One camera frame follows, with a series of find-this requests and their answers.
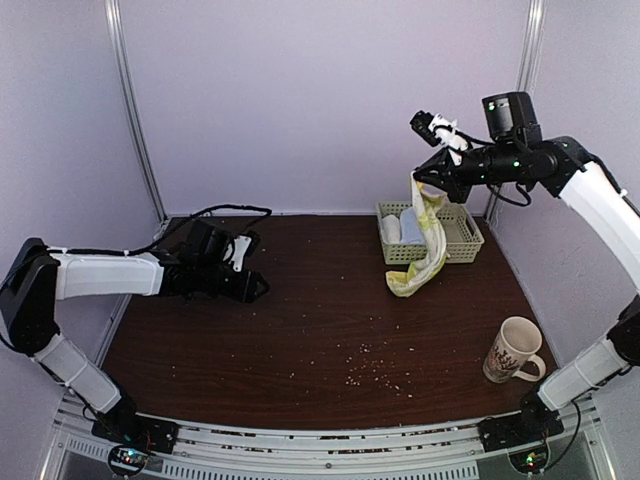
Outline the left circuit board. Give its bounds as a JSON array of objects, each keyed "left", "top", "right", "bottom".
[{"left": 107, "top": 445, "right": 149, "bottom": 477}]

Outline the right aluminium corner post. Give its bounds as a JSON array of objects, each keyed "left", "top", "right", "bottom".
[{"left": 484, "top": 0, "right": 547, "bottom": 225}]

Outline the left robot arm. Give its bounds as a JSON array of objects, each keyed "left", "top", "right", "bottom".
[{"left": 1, "top": 221, "right": 269, "bottom": 444}]

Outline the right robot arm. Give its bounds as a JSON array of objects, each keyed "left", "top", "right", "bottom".
[{"left": 410, "top": 91, "right": 639, "bottom": 442}]

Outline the aluminium front rail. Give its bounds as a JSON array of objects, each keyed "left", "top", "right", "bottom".
[{"left": 49, "top": 394, "right": 601, "bottom": 480}]

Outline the left aluminium corner post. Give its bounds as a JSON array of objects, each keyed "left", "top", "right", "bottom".
[{"left": 104, "top": 0, "right": 167, "bottom": 223}]

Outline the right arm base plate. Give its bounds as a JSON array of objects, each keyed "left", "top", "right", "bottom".
[{"left": 477, "top": 412, "right": 564, "bottom": 453}]

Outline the light blue rolled towel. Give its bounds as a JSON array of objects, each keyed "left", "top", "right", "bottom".
[{"left": 399, "top": 207, "right": 424, "bottom": 245}]

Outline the circuit board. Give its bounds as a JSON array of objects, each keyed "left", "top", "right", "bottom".
[
  {"left": 509, "top": 447, "right": 549, "bottom": 475},
  {"left": 107, "top": 445, "right": 149, "bottom": 477}
]

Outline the green patterned towel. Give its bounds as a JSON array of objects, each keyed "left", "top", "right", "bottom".
[{"left": 385, "top": 176, "right": 448, "bottom": 298}]

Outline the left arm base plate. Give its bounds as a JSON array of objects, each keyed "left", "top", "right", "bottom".
[{"left": 91, "top": 414, "right": 179, "bottom": 454}]

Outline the white rolled towel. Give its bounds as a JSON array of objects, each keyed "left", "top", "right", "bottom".
[{"left": 381, "top": 215, "right": 402, "bottom": 244}]

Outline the green plastic basket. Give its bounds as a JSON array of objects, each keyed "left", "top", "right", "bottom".
[{"left": 376, "top": 201, "right": 484, "bottom": 265}]

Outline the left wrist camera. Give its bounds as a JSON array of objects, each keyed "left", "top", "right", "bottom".
[{"left": 224, "top": 230, "right": 261, "bottom": 272}]

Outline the cream mug red pattern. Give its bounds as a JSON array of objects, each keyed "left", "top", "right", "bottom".
[{"left": 482, "top": 316, "right": 547, "bottom": 384}]

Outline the right circuit board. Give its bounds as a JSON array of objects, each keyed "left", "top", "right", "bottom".
[{"left": 509, "top": 447, "right": 549, "bottom": 475}]

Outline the aluminium corner post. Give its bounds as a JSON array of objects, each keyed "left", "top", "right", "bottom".
[
  {"left": 104, "top": 0, "right": 167, "bottom": 223},
  {"left": 484, "top": 0, "right": 547, "bottom": 225}
]

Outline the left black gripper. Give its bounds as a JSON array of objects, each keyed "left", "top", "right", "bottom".
[{"left": 196, "top": 260, "right": 269, "bottom": 303}]

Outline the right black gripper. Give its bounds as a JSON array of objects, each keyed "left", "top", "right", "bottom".
[{"left": 415, "top": 140, "right": 524, "bottom": 203}]

